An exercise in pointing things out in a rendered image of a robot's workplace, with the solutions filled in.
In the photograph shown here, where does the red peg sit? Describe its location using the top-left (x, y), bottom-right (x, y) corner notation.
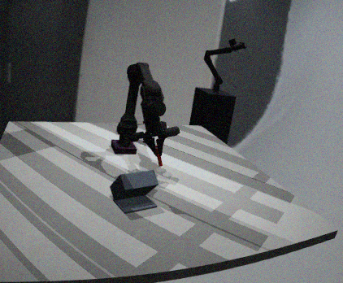
top-left (155, 146), bottom-right (163, 167)

